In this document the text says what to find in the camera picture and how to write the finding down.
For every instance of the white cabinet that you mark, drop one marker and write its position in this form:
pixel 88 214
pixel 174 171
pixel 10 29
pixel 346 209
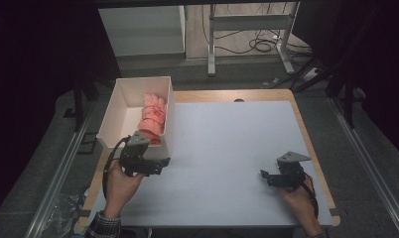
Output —
pixel 141 29

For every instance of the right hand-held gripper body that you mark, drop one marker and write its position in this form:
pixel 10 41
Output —
pixel 291 173

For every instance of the aluminium floor rail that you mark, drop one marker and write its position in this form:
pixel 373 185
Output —
pixel 369 165
pixel 60 175

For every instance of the person's left hand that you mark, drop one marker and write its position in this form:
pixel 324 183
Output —
pixel 119 188

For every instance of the pink glove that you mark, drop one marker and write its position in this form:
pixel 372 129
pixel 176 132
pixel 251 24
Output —
pixel 152 115

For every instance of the white metal desk frame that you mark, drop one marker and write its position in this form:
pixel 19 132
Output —
pixel 250 23

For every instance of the white box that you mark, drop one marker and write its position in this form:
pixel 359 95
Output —
pixel 128 99

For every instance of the clear plastic bag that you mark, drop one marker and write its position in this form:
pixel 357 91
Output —
pixel 65 214

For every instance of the white table mat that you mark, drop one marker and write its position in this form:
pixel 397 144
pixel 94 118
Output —
pixel 227 158

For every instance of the person's right hand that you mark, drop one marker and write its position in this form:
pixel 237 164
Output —
pixel 298 198

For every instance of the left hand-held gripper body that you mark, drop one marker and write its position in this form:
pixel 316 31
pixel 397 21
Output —
pixel 136 158

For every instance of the wooden table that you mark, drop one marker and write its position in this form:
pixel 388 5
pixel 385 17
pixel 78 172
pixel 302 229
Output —
pixel 204 95

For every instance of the black metal stand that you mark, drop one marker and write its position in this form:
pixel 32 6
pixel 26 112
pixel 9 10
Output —
pixel 78 105
pixel 348 99

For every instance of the white power strip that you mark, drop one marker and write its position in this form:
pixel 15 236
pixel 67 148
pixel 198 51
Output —
pixel 310 74

